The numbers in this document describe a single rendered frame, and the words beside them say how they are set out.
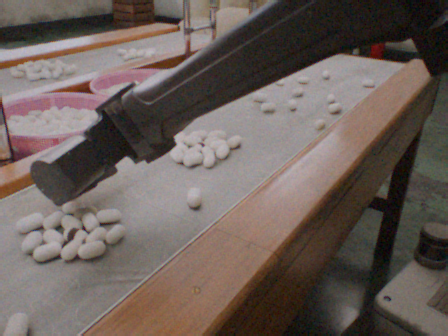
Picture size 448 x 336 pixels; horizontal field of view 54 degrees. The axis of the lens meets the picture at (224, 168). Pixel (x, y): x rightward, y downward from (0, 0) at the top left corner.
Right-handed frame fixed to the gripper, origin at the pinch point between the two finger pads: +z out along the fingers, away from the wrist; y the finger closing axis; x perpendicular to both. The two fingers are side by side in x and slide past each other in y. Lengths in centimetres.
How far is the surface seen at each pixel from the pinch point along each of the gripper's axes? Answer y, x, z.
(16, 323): 19.1, 12.3, -14.3
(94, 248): 6.3, 10.5, -11.7
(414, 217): -156, 81, 23
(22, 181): 0.8, -4.0, 5.0
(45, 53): -55, -49, 56
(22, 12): -321, -279, 395
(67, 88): -35, -26, 29
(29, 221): 7.3, 2.9, -3.4
